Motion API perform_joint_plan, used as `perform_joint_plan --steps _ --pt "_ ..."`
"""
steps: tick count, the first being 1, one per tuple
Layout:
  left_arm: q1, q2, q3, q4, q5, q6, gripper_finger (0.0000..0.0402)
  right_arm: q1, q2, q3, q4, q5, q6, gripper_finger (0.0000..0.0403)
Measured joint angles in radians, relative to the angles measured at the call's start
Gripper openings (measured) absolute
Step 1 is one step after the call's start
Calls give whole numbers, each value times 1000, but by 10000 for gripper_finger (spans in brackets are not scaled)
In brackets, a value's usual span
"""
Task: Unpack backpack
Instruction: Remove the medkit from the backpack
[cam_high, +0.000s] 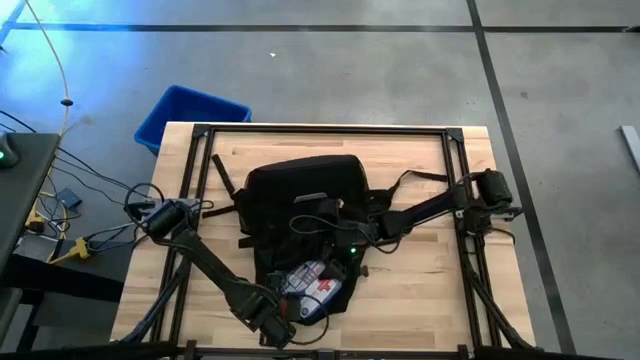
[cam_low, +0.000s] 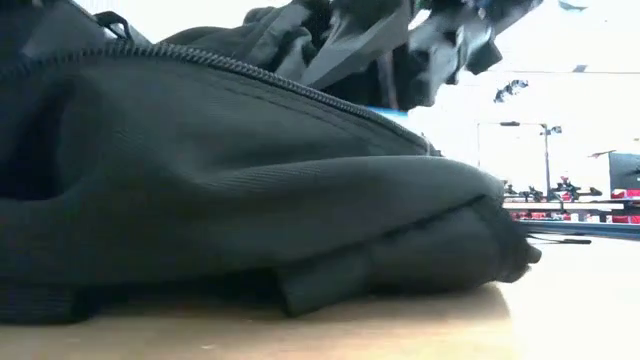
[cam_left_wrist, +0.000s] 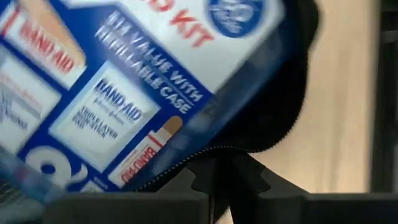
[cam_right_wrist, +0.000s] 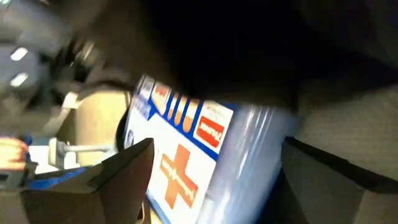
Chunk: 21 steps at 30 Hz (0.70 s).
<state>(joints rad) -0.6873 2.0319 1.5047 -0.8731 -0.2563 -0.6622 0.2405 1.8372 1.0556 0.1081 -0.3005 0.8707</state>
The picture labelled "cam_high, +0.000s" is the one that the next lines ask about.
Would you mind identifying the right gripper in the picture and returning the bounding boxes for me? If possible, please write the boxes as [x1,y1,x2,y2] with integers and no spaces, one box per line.
[325,219,384,282]

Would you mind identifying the black Wolt backpack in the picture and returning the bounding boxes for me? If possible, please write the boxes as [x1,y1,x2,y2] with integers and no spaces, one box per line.
[202,153,450,327]

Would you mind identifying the black low shelf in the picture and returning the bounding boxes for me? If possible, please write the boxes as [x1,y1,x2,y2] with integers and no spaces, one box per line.
[0,233,137,354]

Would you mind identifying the blue plastic bin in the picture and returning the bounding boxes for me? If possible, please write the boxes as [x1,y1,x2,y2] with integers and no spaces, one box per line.
[133,84,253,156]

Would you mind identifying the small blue box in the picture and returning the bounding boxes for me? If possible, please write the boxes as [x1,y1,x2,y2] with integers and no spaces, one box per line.
[55,188,83,210]

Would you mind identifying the black side desk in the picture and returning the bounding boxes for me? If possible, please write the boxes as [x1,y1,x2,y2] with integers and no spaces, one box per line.
[0,132,62,274]

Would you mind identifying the grey metal bar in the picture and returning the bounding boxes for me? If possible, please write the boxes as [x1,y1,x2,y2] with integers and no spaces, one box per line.
[619,124,640,176]

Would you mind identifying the black desktop device with light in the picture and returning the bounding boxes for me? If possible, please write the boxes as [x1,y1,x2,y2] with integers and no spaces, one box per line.
[0,131,21,170]

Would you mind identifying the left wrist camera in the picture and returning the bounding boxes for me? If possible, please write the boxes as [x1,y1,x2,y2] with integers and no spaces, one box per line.
[267,272,291,296]

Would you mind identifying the black aluminium table frame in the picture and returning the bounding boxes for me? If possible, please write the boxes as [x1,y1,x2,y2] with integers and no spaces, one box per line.
[112,122,539,360]

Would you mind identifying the yellow cable connector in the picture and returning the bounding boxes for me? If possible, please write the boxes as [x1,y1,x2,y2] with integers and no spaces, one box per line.
[47,237,94,265]
[24,209,46,234]

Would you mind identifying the black floor cable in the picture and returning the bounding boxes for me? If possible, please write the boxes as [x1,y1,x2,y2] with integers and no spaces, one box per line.
[49,143,151,200]

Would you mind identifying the white floor cable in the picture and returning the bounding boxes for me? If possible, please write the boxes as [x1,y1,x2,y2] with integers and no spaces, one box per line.
[23,0,71,139]

